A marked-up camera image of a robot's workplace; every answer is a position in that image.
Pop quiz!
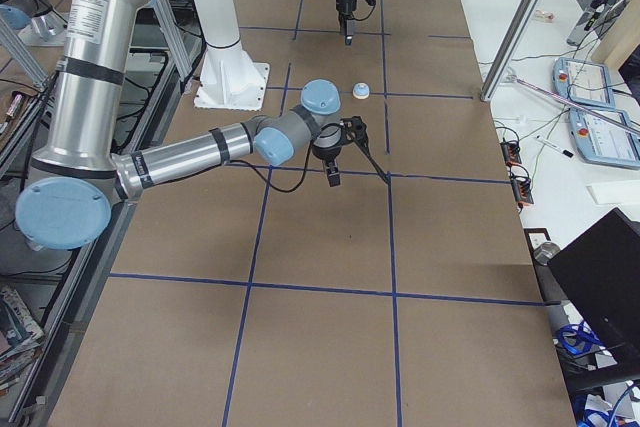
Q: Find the long metal grabber stick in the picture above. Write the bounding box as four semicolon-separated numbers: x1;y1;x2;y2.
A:
504;68;640;136

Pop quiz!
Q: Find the stack of books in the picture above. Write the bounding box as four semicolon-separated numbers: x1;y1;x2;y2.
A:
1;284;45;395

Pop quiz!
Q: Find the white camera pillar with base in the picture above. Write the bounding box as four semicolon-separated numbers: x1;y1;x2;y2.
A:
193;0;270;111

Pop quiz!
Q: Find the lower orange connector block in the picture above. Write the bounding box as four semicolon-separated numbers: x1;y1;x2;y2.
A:
509;174;534;207

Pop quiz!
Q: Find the metal cylinder weight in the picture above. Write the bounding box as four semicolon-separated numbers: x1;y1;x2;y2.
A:
533;241;561;266

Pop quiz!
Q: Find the upper blue teach pendant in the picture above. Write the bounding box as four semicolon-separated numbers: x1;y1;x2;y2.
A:
552;57;616;109

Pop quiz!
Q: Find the orange connector block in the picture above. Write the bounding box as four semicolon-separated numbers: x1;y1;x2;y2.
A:
509;174;534;207
500;140;522;167

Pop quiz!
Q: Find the blue teach pendant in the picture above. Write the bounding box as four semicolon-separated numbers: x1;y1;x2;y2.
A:
552;57;616;109
569;108;639;170

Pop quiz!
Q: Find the upper orange connector block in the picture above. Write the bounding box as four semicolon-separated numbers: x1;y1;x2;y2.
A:
500;140;522;167

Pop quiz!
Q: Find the blue lanyard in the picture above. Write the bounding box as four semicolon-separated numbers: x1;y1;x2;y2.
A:
558;321;607;357

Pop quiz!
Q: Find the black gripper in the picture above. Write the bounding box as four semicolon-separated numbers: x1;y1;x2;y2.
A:
312;135;342;187
336;0;357;44

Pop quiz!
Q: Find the lower blue teach pendant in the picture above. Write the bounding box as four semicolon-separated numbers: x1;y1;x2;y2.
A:
569;108;639;170

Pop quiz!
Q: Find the aluminium frame post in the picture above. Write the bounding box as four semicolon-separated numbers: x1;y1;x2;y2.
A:
480;0;540;102

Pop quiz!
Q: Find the white foam block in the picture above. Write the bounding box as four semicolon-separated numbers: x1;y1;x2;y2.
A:
587;180;640;205

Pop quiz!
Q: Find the black laptop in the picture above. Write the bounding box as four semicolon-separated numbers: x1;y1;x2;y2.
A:
548;208;639;367

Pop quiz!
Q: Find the handheld scanner device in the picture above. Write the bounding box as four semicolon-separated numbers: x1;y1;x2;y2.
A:
566;0;629;46

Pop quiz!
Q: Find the black white marker pen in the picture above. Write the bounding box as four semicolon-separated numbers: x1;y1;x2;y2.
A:
535;136;574;158

